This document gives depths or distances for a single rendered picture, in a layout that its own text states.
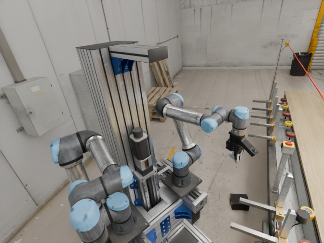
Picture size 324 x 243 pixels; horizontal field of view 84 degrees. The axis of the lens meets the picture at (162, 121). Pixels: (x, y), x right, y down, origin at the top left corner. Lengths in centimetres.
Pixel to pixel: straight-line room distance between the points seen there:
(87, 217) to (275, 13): 833
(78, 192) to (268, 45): 831
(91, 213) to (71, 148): 47
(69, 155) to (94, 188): 36
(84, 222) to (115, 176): 18
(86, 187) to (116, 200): 46
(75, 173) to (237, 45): 799
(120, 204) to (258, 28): 800
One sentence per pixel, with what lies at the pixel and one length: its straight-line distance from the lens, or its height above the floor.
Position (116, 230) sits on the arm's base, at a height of 107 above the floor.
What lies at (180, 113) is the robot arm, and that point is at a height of 163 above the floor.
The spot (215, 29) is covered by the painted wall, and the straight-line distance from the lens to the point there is 845.
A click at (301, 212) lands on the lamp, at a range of 136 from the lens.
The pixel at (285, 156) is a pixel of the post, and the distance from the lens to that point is 171.
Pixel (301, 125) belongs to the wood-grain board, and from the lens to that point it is 266.
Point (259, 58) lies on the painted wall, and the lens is 861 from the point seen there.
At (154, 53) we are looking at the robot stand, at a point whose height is 201.
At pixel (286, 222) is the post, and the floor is 102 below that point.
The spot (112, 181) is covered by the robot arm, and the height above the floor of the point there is 164.
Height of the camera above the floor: 211
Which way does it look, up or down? 29 degrees down
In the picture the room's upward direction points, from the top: 6 degrees counter-clockwise
